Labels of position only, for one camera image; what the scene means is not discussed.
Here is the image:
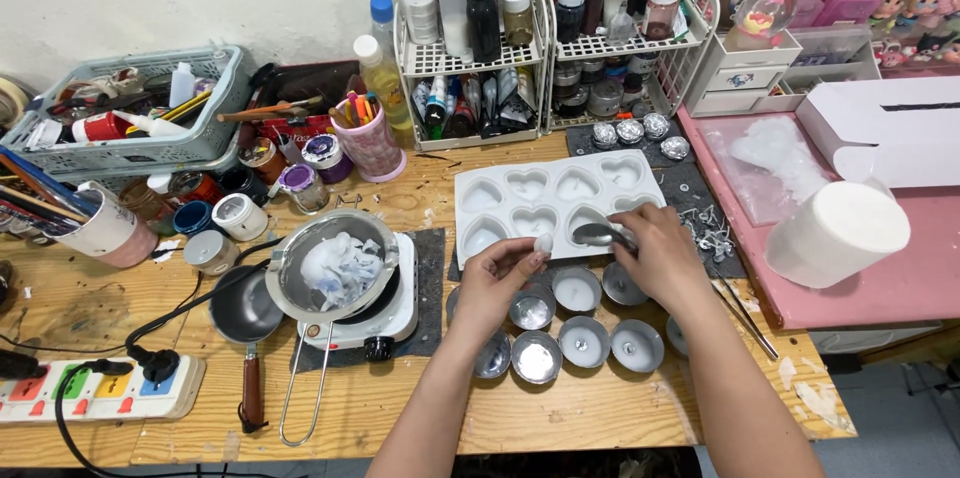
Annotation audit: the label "row of toy dolls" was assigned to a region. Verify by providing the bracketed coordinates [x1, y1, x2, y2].
[868, 0, 960, 68]

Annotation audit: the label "pink case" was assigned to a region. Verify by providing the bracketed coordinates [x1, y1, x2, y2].
[813, 0, 883, 29]

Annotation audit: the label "white electric hot plate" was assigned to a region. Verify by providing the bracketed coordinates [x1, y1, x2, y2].
[296, 232, 420, 362]

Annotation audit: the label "blue round jar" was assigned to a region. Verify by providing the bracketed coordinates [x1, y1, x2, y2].
[171, 200, 220, 238]

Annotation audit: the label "dark grey felt mat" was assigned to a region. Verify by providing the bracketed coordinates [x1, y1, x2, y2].
[447, 120, 749, 284]
[289, 227, 447, 374]

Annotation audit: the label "white rack with paint bottles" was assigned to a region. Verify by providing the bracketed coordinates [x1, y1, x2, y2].
[393, 0, 554, 153]

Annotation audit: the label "plastic bag of wax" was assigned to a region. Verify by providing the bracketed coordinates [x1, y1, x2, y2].
[700, 115, 835, 228]

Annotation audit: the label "red tin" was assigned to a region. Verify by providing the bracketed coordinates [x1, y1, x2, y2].
[168, 171, 225, 206]

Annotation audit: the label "white round jar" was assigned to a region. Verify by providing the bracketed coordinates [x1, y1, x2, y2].
[211, 193, 270, 242]

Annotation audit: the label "black jar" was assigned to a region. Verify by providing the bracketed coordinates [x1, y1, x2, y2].
[217, 166, 270, 206]

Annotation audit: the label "glass snow globe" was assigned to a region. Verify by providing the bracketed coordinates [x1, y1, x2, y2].
[733, 0, 798, 42]

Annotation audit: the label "clear glass jar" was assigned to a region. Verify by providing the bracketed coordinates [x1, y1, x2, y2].
[117, 178, 175, 233]

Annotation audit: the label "pink cup with pens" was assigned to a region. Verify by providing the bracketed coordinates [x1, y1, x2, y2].
[327, 91, 408, 184]

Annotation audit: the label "white and pink mug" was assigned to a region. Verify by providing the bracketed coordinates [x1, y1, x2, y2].
[45, 181, 160, 269]

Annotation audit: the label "yellow liquid bottle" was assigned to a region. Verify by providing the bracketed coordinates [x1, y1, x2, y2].
[352, 34, 414, 135]

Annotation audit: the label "pile of metal wick holders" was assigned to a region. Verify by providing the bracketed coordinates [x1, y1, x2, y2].
[677, 184, 737, 263]

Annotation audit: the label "black tray with red box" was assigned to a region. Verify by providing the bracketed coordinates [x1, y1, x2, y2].
[237, 61, 363, 146]

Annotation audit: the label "wooden handled brush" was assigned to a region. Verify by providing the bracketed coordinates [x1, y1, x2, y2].
[216, 94, 325, 125]

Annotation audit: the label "brown jar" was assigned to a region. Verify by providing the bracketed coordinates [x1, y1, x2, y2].
[237, 136, 288, 187]

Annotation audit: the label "white wax chunks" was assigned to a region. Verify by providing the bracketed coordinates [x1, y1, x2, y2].
[300, 232, 386, 312]

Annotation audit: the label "purple lid jar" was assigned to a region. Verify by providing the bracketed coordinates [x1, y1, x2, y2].
[277, 163, 332, 215]
[301, 133, 354, 185]

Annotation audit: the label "clear plastic box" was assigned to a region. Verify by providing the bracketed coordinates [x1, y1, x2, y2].
[786, 25, 883, 86]

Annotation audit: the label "small pan with wooden handle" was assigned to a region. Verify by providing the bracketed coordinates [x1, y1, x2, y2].
[207, 265, 287, 434]

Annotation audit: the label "metal spoon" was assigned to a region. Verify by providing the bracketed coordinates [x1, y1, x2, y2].
[571, 223, 639, 254]

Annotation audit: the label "group of metal tealight cups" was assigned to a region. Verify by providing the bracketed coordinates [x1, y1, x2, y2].
[445, 261, 690, 386]

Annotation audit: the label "white silicone heart mould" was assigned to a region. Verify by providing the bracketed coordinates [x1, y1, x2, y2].
[453, 149, 668, 269]

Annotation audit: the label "metal melting pot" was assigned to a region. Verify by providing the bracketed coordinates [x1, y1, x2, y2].
[264, 209, 402, 448]

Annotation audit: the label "white cardboard box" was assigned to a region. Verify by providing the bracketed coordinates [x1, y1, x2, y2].
[794, 76, 960, 189]

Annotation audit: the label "black plug with cable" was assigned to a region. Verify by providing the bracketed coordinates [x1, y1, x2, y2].
[52, 238, 286, 478]

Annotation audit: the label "person's right hand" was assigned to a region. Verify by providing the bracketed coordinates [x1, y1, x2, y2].
[606, 202, 714, 311]

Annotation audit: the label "colourful power strip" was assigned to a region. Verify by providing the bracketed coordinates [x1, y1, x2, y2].
[0, 354, 207, 424]

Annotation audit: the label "clear bottle with blue cap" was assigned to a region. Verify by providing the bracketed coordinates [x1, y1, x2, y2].
[369, 0, 397, 53]

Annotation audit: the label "grey plastic basket with supplies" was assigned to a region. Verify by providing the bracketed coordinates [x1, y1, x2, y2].
[0, 45, 253, 180]

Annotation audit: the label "silver lid jar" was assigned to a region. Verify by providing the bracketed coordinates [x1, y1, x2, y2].
[182, 229, 240, 277]

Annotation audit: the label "metal tweezers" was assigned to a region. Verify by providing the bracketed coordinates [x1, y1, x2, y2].
[711, 270, 782, 361]

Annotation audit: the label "bunch of paint brushes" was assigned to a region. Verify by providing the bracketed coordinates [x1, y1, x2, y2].
[0, 146, 101, 240]

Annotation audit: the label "white drawer organizer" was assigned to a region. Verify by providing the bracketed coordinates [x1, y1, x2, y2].
[684, 31, 804, 119]

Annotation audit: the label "person's left hand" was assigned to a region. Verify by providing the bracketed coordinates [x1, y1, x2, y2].
[450, 236, 555, 341]

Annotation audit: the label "large white wax cylinder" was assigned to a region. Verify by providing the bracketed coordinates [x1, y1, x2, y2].
[764, 178, 913, 290]

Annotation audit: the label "tape roll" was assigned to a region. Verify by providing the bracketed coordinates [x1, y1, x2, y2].
[0, 76, 32, 131]

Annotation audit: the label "white rack with jars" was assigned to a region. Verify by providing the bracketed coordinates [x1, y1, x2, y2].
[539, 0, 722, 135]

